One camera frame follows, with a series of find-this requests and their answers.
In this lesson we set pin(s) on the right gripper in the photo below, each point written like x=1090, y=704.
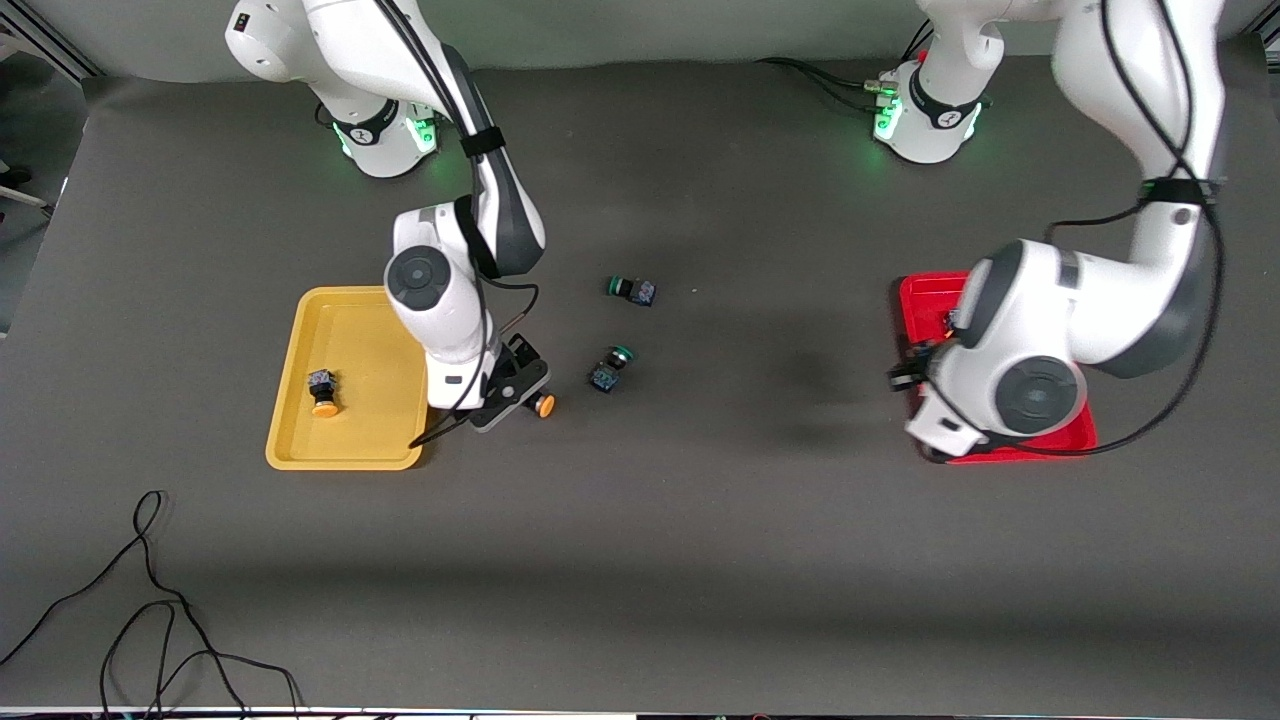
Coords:
x=519, y=356

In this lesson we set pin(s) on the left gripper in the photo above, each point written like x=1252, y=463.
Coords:
x=908, y=376

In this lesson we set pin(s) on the yellow push button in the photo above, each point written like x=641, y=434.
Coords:
x=543, y=405
x=322, y=392

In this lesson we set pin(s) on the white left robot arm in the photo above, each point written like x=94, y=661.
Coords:
x=1040, y=390

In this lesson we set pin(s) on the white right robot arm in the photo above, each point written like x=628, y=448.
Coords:
x=420, y=280

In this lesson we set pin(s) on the red plastic tray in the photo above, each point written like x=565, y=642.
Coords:
x=925, y=300

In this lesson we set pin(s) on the green push button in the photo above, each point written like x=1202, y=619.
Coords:
x=611, y=369
x=632, y=289

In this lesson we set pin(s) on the yellow plastic tray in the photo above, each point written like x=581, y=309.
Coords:
x=355, y=340

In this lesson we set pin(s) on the dark grey table mat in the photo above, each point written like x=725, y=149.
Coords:
x=640, y=560

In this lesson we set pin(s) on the aluminium frame rail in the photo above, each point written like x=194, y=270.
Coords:
x=50, y=45

